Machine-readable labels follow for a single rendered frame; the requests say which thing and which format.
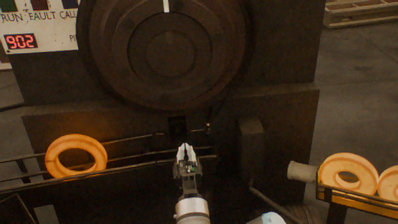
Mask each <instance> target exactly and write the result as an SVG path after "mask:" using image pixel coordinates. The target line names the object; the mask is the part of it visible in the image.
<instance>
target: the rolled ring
mask: <svg viewBox="0 0 398 224"><path fill-rule="evenodd" d="M69 148H81V149H84V150H86V151H88V152H90V153H92V154H93V156H94V157H95V161H96V163H95V165H94V166H93V167H92V168H89V169H88V170H86V171H72V170H69V169H67V168H65V167H64V166H62V164H61V163H60V162H59V159H58V155H59V153H60V152H62V151H64V150H65V149H69ZM45 164H46V168H47V169H48V170H49V172H50V173H51V175H52V176H53V177H55V178H60V177H64V176H68V175H75V174H83V173H86V172H94V171H99V170H101V169H105V168H106V164H107V153H106V151H105V149H104V147H103V146H102V144H101V143H100V142H98V141H97V140H95V139H94V138H92V137H89V136H85V135H77V134H73V135H65V136H62V137H59V138H58V139H56V140H55V141H54V142H53V143H52V144H51V145H50V146H49V148H48V151H47V154H46V156H45Z"/></svg>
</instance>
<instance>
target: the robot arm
mask: <svg viewBox="0 0 398 224"><path fill-rule="evenodd" d="M185 151H186V153H187V158H188V160H187V161H185V159H184V158H185ZM172 172H173V175H174V180H176V186H177V187H179V189H180V188H182V189H184V192H183V196H181V197H180V198H179V199H178V203H177V204H176V206H175V211H176V214H175V215H174V218H176V224H210V217H209V211H208V203H207V201H206V200H204V199H203V196H202V195H200V194H199V193H198V190H197V187H199V186H200V184H201V177H202V176H203V174H202V165H201V162H200V161H199V158H198V159H197V157H196V154H195V153H194V151H193V148H192V146H189V145H188V144H187V143H183V144H182V146H181V147H179V152H178V154H177V156H176V160H175V162H174V165H173V167H172ZM246 224H286V223H285V222H284V220H283V219H282V218H281V216H279V215H278V214H276V213H274V212H269V213H266V214H263V215H262V216H260V217H258V218H255V219H253V220H252V221H250V222H248V223H246Z"/></svg>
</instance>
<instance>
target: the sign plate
mask: <svg viewBox="0 0 398 224"><path fill-rule="evenodd" d="M13 1H14V5H15V7H16V9H17V10H16V11H4V12H2V10H1V6H0V38H1V42H2V45H4V49H5V53H6V54H13V53H30V52H53V51H62V50H78V45H77V40H76V30H75V24H76V14H77V10H78V7H77V8H68V9H65V8H64V5H63V2H62V0H45V1H46V5H47V8H48V9H41V10H33V6H32V3H31V0H13ZM76 1H77V5H78V6H79V2H80V0H76ZM11 36H12V37H13V38H14V42H13V39H12V37H11ZM17 36H21V37H23V39H24V41H23V40H22V39H21V37H20V38H17ZM26 36H30V37H26ZM8 37H11V38H8ZM31 37H32V39H33V40H32V41H30V40H31ZM7 38H8V41H9V42H8V41H7ZM16 38H17V39H18V41H17V39H16ZM27 41H30V42H28V44H29V46H28V44H27ZM10 42H13V43H10ZM23 42H24V43H25V46H24V43H23ZM14 43H16V45H17V46H16V48H13V49H12V48H11V47H14V46H15V44H14ZM18 43H19V44H20V47H22V48H20V47H18ZM23 46H24V47H23ZM30 46H33V47H30Z"/></svg>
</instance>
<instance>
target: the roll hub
mask: <svg viewBox="0 0 398 224"><path fill-rule="evenodd" d="M181 1H182V3H183V4H184V6H183V8H182V10H175V8H174V7H173V6H172V5H173V3H174V0H168V5H169V12H164V5H163V0H136V1H134V2H133V3H132V4H131V5H130V6H129V7H128V8H127V9H126V10H125V11H124V12H123V14H122V15H121V18H120V19H119V21H118V23H117V26H116V29H115V31H114V35H113V40H112V46H111V54H112V55H113V62H114V66H115V69H116V71H117V73H118V75H119V77H120V79H121V80H122V81H123V82H124V83H125V84H126V85H127V86H128V87H129V88H130V89H131V90H132V91H133V92H135V93H136V94H137V95H139V96H141V97H143V98H145V99H148V100H151V101H154V102H157V103H162V102H161V101H160V100H159V98H160V96H161V95H165V94H166V95H167V96H168V97H169V100H168V102H167V104H173V103H182V102H186V101H189V100H193V99H195V98H197V97H199V96H201V95H202V94H204V93H205V92H206V91H208V90H209V89H210V88H211V87H212V86H213V85H214V84H215V83H216V81H217V80H218V79H219V77H220V75H221V73H222V72H223V70H224V67H225V64H226V59H227V40H226V36H225V33H224V30H223V27H222V25H221V23H220V21H219V20H218V18H217V16H216V15H215V13H214V12H213V10H212V9H211V8H210V7H209V6H208V5H207V4H205V3H204V2H202V1H201V0H181ZM124 20H132V22H133V23H134V26H133V28H132V30H126V29H125V28H124V27H123V22H124ZM218 32H221V33H222V35H223V37H224V38H223V40H222V42H217V43H216V42H215V41H214V39H213V36H214V34H215V33H218ZM121 68H127V69H128V70H129V71H130V73H129V75H128V78H123V77H122V76H121V75H120V74H119V72H120V70H121ZM207 78H211V79H212V81H213V84H212V86H211V87H206V86H205V85H204V84H203V82H204V80H205V79H207Z"/></svg>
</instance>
